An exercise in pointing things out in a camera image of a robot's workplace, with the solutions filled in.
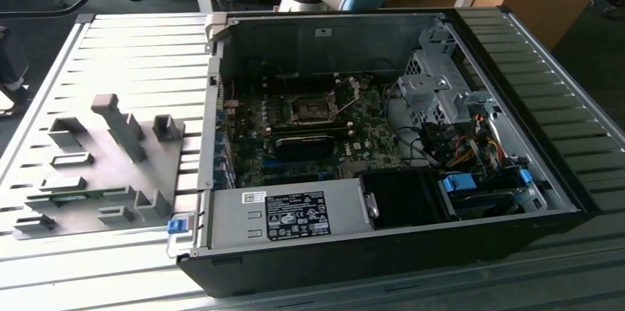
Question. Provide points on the CPU socket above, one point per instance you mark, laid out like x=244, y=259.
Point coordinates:
x=310, y=108

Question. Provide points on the black fan shroud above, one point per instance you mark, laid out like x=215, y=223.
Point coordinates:
x=401, y=197

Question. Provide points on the green motherboard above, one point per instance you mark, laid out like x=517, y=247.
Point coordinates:
x=371, y=131

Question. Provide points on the silver power supply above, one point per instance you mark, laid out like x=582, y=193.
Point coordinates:
x=234, y=223

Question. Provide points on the blue disk carrier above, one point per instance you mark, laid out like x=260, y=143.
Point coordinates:
x=458, y=182

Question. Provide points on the black PC case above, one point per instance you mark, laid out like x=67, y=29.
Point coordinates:
x=342, y=267

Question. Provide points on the metal drive cage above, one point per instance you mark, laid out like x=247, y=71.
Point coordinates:
x=425, y=95

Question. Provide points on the green RAM stick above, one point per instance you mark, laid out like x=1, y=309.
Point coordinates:
x=73, y=197

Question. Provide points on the silver chipset heatsink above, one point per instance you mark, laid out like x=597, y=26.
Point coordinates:
x=352, y=169

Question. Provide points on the grey parts rack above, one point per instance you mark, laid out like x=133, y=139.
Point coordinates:
x=97, y=179

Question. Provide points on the black graphics card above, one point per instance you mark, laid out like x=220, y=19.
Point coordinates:
x=302, y=148

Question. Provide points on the blue case latch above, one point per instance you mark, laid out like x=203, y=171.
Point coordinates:
x=176, y=226

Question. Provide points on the blue plastic clip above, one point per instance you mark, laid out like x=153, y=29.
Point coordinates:
x=525, y=175

